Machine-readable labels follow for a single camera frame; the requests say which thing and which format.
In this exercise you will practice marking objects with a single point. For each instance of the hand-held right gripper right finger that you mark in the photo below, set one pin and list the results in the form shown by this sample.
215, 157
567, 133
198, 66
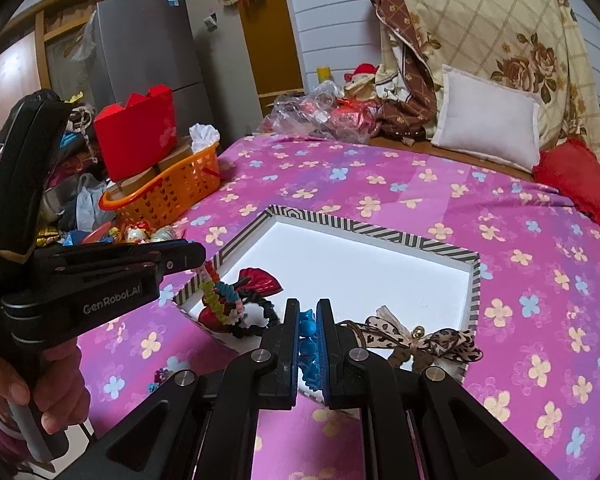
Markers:
325, 345

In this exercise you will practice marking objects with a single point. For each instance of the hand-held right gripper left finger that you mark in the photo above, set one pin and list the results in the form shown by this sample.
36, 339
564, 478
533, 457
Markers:
292, 345

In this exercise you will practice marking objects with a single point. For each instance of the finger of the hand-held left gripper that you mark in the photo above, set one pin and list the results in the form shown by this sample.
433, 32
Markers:
120, 251
185, 259

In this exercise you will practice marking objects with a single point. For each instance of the red bow hair clip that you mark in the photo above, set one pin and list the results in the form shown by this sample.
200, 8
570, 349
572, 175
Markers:
257, 280

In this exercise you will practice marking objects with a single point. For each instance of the striped cardboard box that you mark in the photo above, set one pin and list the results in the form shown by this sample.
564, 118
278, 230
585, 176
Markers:
380, 270

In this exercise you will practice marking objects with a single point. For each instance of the leopard bow brown scrunchie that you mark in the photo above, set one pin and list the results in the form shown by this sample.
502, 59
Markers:
445, 342

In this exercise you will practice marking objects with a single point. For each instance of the person's left hand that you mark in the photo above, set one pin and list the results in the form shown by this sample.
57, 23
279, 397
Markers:
62, 390

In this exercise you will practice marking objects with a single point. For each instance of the small red plastic basket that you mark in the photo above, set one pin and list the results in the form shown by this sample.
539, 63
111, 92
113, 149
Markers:
102, 234

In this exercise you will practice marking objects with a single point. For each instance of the gold wrapped ornaments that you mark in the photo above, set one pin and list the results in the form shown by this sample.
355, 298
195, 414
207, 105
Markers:
145, 232

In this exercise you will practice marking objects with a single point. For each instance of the pile of colourful bags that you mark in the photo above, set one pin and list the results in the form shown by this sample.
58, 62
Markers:
67, 175

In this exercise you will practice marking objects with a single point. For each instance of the white plastic bag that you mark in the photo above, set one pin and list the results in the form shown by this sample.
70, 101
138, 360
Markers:
92, 200

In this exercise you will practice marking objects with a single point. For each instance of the orange plastic basket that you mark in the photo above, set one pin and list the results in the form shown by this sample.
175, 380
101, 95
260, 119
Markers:
170, 195

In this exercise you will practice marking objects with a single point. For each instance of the brown cardboard box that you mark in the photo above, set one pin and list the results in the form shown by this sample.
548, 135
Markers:
175, 152

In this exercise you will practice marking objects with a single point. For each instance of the red paper bag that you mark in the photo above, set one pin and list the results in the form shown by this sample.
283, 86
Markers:
135, 135

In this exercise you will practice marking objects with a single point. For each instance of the white tissue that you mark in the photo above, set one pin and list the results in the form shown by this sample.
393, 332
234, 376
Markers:
204, 137

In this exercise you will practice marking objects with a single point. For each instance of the grey refrigerator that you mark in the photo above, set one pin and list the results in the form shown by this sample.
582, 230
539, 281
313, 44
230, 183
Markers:
145, 45

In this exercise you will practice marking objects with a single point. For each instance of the clear plastic bag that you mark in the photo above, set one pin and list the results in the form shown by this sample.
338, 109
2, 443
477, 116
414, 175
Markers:
320, 112

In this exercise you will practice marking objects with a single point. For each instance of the wooden door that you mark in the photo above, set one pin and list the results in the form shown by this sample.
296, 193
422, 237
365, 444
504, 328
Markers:
272, 45

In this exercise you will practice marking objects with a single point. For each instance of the yellow cup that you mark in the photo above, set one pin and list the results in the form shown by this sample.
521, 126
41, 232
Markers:
324, 74

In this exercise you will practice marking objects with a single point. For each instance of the red santa toy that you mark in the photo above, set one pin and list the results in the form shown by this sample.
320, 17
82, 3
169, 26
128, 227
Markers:
360, 77

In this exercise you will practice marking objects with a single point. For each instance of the white pillow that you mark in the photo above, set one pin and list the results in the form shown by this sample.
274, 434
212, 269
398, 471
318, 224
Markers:
485, 120

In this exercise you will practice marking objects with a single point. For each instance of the red cushion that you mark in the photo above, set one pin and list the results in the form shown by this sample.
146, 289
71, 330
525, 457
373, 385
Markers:
580, 180

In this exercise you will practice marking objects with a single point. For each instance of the beige floral quilt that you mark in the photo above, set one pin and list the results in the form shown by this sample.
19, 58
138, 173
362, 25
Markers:
480, 20

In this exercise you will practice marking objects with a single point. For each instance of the wall socket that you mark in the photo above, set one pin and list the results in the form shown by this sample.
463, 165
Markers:
210, 22

